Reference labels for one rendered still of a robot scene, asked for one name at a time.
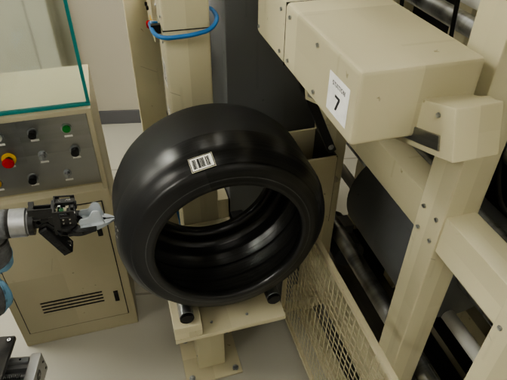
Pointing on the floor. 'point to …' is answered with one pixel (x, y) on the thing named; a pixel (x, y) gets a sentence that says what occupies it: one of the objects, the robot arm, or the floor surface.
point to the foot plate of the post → (231, 364)
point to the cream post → (178, 16)
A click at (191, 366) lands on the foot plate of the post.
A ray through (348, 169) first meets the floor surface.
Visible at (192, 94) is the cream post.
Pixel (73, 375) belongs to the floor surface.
